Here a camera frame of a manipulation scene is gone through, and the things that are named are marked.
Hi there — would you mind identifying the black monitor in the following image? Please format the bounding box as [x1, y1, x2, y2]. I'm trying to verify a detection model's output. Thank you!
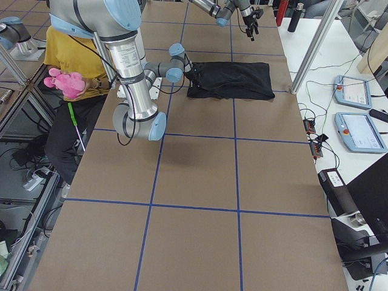
[347, 155, 387, 239]

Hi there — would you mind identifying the black graphic t-shirt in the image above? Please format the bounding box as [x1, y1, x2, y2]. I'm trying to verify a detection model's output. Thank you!
[187, 62, 275, 101]

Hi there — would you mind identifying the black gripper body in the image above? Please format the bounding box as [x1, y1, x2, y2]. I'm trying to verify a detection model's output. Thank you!
[244, 14, 258, 30]
[185, 62, 202, 87]

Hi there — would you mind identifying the red bottle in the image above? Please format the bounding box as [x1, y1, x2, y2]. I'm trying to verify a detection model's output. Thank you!
[276, 0, 289, 27]

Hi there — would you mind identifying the light blue teach pendant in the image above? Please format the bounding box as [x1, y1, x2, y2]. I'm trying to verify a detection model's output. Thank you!
[333, 75, 372, 110]
[334, 112, 387, 153]

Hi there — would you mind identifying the brown paper table cover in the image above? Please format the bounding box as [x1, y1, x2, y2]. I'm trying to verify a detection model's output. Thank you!
[29, 1, 347, 290]

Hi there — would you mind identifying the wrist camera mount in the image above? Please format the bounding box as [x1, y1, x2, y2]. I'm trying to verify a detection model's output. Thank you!
[251, 7, 264, 19]

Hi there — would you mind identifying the person in yellow shirt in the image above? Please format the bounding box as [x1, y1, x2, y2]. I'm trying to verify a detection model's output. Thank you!
[44, 26, 110, 185]

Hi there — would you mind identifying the black box with label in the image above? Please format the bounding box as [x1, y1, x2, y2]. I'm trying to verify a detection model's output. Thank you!
[318, 168, 358, 217]

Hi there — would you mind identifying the pink plush toy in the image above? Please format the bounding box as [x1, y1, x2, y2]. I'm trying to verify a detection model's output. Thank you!
[44, 68, 85, 99]

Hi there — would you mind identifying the aluminium frame post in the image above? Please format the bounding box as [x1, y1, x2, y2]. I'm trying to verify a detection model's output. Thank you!
[290, 0, 344, 95]

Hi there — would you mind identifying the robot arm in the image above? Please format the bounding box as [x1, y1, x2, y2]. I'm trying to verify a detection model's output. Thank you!
[189, 0, 264, 41]
[50, 1, 192, 141]

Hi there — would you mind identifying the black bottle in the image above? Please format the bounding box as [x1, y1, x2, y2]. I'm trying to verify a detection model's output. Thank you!
[287, 2, 304, 33]

